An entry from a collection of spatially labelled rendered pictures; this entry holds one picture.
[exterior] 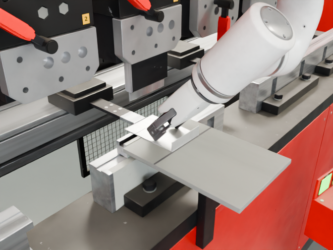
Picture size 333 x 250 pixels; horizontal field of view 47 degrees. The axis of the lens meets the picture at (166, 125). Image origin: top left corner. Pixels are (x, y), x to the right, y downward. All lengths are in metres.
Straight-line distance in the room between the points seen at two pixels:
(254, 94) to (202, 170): 0.50
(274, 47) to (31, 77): 0.33
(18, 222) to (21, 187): 1.73
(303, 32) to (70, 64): 0.36
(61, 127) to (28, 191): 1.41
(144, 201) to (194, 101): 0.24
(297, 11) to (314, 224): 0.60
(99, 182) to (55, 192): 1.54
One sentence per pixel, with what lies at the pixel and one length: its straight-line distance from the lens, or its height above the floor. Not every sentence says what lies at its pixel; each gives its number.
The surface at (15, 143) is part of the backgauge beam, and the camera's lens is 0.91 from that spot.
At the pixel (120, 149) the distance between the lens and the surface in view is 0.78.
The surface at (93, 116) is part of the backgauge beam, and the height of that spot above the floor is 0.93.
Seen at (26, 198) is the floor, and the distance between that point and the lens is 2.31.
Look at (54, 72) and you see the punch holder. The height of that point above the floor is 1.21.
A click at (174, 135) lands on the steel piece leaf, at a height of 1.00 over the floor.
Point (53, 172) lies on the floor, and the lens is 2.46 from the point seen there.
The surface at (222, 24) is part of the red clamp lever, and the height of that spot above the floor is 1.20.
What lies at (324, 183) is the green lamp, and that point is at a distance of 1.03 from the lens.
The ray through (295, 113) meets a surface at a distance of 1.20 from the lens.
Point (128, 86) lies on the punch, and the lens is 0.73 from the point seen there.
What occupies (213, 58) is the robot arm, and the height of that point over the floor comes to 1.20.
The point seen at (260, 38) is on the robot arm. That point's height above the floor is 1.25.
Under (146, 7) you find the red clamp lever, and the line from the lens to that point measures 0.60.
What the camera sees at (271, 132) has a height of 0.87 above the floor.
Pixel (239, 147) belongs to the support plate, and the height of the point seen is 1.00.
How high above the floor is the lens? 1.40
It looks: 30 degrees down
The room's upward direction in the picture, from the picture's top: straight up
